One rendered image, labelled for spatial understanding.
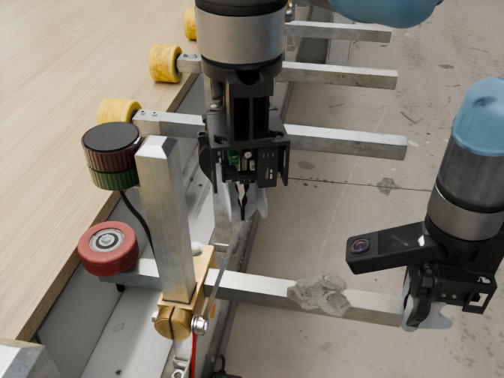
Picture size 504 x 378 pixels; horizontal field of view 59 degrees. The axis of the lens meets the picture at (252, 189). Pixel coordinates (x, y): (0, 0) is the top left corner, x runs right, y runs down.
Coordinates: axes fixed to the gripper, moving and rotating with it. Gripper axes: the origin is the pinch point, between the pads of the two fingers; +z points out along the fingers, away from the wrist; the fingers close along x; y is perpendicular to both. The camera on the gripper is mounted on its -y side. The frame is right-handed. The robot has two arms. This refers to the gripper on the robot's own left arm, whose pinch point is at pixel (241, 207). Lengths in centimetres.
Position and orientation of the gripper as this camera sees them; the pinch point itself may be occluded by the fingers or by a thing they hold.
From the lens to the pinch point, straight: 53.4
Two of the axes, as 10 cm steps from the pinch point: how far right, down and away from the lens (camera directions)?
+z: 0.0, 7.7, 6.4
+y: 1.6, 6.3, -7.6
